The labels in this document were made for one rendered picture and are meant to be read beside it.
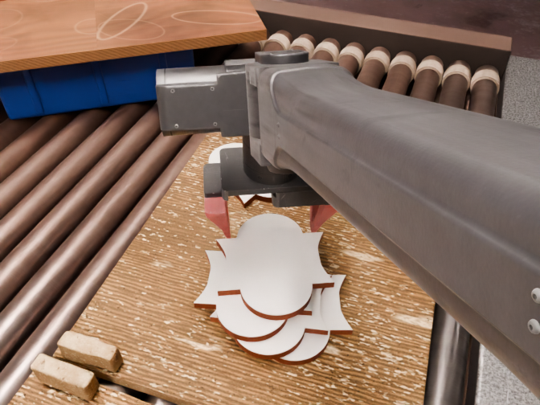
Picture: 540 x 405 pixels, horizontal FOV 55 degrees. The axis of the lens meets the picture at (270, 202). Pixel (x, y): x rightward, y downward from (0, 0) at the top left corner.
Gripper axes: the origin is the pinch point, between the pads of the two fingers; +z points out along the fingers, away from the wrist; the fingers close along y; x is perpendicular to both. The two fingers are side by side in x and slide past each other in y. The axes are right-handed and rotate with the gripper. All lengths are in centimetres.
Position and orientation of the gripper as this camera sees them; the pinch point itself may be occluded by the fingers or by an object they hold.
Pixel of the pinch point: (271, 228)
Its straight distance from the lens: 57.3
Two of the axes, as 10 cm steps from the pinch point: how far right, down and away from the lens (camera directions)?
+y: 9.9, -0.7, 0.8
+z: -0.1, 7.1, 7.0
